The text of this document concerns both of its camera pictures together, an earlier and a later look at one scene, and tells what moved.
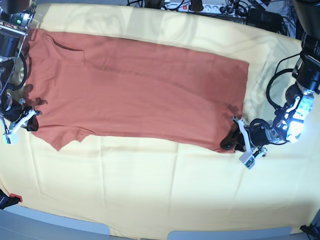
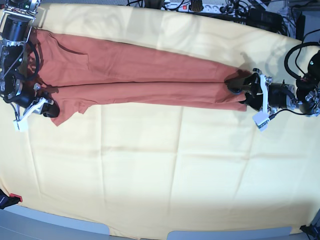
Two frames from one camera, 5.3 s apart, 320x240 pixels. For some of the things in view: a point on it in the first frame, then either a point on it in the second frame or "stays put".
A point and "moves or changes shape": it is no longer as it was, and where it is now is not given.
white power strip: x=209 y=8 stays put
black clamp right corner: x=310 y=230 stays put
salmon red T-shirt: x=80 y=87 moves or changes shape
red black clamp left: x=6 y=201 stays put
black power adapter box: x=270 y=21 stays put
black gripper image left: x=16 y=109 → x=24 y=95
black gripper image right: x=234 y=139 → x=280 y=95
